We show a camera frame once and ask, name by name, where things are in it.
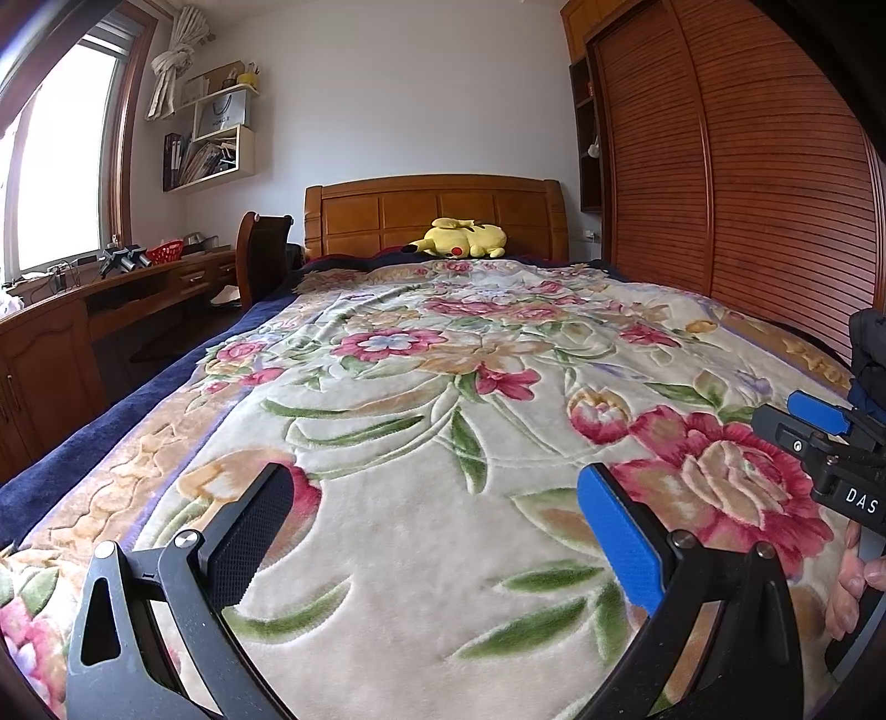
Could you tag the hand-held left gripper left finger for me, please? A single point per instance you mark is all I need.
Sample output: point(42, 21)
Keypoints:
point(253, 533)

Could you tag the yellow plush toy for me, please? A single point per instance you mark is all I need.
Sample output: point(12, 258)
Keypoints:
point(464, 239)

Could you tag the wooden bed headboard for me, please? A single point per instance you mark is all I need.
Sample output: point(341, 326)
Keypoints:
point(387, 214)

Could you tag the person's right hand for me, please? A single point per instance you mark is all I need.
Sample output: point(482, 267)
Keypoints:
point(848, 588)

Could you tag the white paper bag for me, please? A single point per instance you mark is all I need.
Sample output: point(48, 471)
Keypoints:
point(221, 114)

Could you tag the black desk gadget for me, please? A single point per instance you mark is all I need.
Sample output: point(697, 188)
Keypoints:
point(124, 259)

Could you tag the metal bowl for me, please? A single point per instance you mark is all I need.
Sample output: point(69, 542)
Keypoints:
point(196, 241)

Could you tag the floral quilt bed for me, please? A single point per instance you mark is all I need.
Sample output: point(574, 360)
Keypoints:
point(450, 450)

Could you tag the yellow pencil holder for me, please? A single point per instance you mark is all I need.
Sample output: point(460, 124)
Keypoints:
point(247, 78)

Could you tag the red basket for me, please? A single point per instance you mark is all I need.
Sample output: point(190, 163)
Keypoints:
point(166, 254)

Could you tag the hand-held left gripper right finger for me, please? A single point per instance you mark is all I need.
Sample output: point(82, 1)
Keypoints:
point(619, 540)

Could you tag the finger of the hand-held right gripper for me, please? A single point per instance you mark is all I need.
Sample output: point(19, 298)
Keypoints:
point(817, 406)
point(789, 436)

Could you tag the row of books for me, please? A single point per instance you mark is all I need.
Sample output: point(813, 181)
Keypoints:
point(201, 163)

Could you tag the wooden chair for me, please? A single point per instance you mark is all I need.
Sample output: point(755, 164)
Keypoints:
point(266, 263)

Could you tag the dark wooden corner shelf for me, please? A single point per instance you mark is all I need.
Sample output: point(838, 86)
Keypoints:
point(588, 180)

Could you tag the wooden slatted wardrobe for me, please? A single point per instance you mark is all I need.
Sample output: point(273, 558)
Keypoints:
point(727, 173)

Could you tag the tied beige curtain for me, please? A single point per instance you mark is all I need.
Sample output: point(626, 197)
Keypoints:
point(169, 76)

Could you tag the wood-framed window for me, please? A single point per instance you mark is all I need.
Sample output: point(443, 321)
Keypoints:
point(62, 152)

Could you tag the white wall shelf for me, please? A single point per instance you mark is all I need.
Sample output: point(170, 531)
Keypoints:
point(246, 149)

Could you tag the wooden desk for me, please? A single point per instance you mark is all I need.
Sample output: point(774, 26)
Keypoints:
point(41, 360)

